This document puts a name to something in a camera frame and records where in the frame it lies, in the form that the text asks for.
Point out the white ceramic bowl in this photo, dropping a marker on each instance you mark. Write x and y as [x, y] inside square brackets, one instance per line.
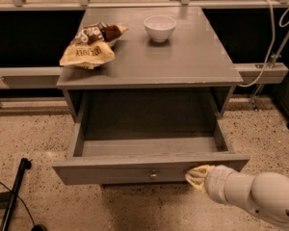
[159, 27]

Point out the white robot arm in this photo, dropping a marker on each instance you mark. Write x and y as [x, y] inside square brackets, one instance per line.
[264, 196]

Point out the black metal stand leg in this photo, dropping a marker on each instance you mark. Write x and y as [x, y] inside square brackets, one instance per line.
[9, 197]

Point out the grey wooden nightstand cabinet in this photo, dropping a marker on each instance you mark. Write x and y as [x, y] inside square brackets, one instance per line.
[192, 57]

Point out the round brass drawer knob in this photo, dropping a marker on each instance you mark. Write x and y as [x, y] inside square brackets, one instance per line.
[153, 175]

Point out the yellow foam padded gripper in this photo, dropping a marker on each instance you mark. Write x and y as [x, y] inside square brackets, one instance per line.
[219, 182]

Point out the brown chip bag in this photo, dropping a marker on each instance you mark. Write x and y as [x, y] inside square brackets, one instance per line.
[99, 32]

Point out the yellow snack bag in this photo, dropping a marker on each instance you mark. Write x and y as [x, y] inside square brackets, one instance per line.
[87, 56]

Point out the grey top drawer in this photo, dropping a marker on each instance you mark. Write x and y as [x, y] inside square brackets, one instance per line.
[122, 139]

